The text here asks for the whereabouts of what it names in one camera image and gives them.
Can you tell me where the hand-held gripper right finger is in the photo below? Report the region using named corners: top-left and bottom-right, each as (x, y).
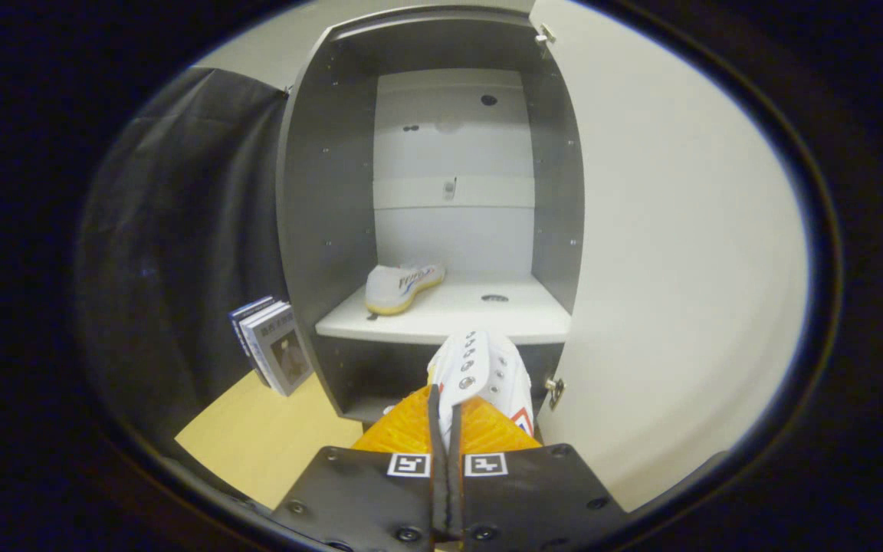
top-left (449, 395), bottom-right (630, 552)

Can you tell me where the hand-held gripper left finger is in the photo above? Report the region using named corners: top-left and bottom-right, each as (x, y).
top-left (271, 386), bottom-right (450, 552)

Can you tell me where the white canvas shoe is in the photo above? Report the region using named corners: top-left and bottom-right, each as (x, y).
top-left (365, 263), bottom-right (446, 316)
top-left (426, 330), bottom-right (536, 452)

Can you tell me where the grey shoe cabinet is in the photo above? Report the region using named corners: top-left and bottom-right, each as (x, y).
top-left (277, 6), bottom-right (586, 424)

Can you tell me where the white shoe cabinet door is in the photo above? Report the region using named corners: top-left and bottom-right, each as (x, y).
top-left (527, 0), bottom-right (810, 513)

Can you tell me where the grey portrait cover book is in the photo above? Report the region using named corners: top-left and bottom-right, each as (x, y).
top-left (246, 310), bottom-right (314, 397)

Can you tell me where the white blue book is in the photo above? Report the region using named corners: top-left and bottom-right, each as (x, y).
top-left (236, 303), bottom-right (289, 384)

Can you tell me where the blue spine book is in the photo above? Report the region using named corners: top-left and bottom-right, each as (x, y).
top-left (228, 297), bottom-right (277, 361)

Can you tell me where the black backdrop cloth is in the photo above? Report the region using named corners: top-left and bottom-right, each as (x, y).
top-left (77, 67), bottom-right (312, 461)

